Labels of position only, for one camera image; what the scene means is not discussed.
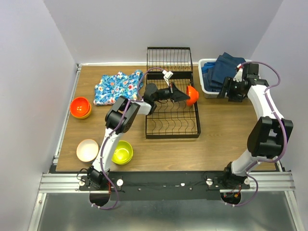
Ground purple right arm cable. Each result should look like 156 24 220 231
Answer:
223 61 288 207

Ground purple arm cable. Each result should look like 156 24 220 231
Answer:
91 67 169 210
223 61 288 207

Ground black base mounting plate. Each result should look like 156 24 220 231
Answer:
78 171 250 202

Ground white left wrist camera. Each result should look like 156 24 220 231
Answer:
162 70 173 86

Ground lime green bowl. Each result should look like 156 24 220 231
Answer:
113 141 133 159
112 156 132 165

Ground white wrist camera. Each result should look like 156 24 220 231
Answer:
162 70 173 86
233 64 243 82

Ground blue floral cloth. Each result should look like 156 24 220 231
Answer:
93 70 143 106

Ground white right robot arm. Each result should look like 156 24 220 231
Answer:
217 62 294 189

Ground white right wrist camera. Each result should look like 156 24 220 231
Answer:
233 64 243 82

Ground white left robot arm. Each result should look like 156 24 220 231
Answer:
87 82 191 190

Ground orange-red bowl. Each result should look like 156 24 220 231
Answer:
70 97 90 116
186 86 199 106

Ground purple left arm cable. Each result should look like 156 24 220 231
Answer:
91 67 169 210

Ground dark blue folded cloths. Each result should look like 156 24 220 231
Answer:
201 52 245 92

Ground black wire dish rack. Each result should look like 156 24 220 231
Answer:
145 47 201 139

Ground yellow-orange bowl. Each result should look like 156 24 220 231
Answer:
71 106 92 119

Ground white plastic basket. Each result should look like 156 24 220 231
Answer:
198 55 250 98

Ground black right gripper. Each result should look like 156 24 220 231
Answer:
217 76 245 103

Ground white and blue bowl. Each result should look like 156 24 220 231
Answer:
76 139 99 163

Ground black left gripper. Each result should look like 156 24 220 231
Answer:
153 82 190 103

